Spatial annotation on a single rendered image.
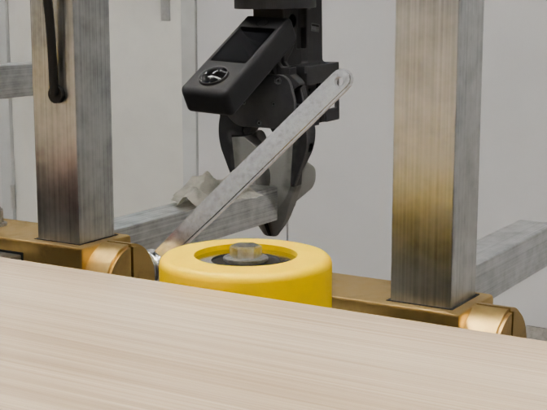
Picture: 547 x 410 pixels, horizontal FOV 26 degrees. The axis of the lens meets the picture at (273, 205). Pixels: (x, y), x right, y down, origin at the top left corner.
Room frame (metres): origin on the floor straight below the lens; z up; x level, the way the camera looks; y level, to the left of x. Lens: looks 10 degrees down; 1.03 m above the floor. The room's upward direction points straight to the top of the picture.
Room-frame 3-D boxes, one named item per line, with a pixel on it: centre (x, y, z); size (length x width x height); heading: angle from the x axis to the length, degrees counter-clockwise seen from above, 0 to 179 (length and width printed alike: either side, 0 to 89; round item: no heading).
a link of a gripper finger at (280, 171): (1.04, -0.02, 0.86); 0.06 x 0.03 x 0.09; 148
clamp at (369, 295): (0.63, -0.07, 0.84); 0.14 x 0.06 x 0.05; 59
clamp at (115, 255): (0.76, 0.15, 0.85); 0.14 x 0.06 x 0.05; 59
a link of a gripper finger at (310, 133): (1.02, -0.01, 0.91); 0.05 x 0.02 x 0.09; 58
